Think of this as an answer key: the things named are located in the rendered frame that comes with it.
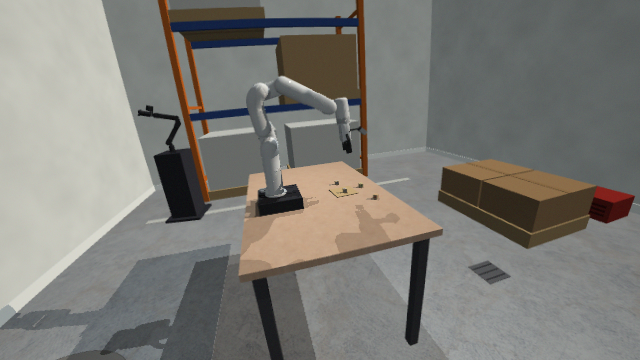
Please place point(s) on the tan flat mat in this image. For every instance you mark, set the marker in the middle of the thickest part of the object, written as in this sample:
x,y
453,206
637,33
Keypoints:
x,y
338,192

